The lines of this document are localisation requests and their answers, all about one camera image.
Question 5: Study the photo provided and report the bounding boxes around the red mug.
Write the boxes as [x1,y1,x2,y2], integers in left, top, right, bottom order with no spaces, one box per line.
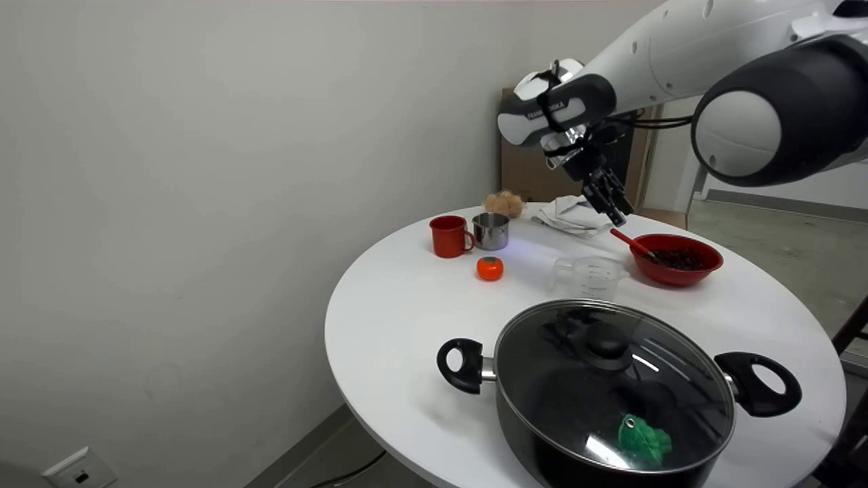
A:
[426,213,479,259]

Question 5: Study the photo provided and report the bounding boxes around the dark beans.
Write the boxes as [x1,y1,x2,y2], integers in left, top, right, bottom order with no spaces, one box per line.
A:
[650,247,712,271]

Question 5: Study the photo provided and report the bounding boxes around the colourless plastic measuring cup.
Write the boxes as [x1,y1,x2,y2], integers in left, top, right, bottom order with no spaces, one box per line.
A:
[552,251,625,308]

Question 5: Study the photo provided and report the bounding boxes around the red bowl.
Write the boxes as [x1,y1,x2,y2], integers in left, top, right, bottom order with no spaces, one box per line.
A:
[631,229,728,290]

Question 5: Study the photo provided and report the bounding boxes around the metal pole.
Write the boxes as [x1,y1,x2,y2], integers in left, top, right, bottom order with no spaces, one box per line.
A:
[684,164,713,228]

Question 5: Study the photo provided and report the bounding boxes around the white cloth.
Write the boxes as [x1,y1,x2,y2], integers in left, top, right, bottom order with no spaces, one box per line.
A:
[529,191,620,239]

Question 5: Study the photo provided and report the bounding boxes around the black floor cable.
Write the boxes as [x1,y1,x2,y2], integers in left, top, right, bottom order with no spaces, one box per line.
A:
[311,446,388,488]

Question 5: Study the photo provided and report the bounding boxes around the orange handled metal spoon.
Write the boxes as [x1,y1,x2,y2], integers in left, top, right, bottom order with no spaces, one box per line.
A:
[608,224,667,269]

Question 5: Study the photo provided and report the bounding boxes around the dark chair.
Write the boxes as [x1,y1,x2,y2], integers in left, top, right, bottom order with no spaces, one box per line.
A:
[811,294,868,488]

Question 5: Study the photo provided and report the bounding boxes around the beige plush object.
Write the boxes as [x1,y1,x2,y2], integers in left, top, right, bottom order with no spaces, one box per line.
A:
[480,187,528,218]

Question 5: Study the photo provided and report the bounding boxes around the green toy object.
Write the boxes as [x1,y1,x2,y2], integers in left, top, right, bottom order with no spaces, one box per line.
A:
[616,411,677,469]

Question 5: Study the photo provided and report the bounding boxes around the brown cardboard box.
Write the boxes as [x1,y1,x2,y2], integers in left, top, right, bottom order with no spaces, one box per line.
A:
[496,83,667,217]

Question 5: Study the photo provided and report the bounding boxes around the stainless steel cup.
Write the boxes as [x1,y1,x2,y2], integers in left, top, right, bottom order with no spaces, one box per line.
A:
[471,210,514,251]

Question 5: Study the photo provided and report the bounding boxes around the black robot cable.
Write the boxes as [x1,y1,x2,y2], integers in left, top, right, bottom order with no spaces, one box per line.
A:
[631,111,700,132]

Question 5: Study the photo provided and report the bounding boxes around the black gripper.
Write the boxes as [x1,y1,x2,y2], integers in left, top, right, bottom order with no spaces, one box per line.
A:
[540,119,637,228]

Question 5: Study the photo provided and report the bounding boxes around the white wall outlet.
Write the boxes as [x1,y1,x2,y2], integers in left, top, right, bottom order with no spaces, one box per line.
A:
[41,445,119,488]

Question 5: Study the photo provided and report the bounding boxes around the black cooking pot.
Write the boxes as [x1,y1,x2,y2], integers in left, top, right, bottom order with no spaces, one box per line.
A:
[435,298,806,488]

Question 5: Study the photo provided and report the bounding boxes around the glass pot lid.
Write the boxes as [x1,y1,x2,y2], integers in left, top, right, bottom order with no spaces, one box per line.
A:
[495,298,739,476]

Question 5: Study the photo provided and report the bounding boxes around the small orange cap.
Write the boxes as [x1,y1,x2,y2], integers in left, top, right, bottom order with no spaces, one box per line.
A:
[475,255,509,283]

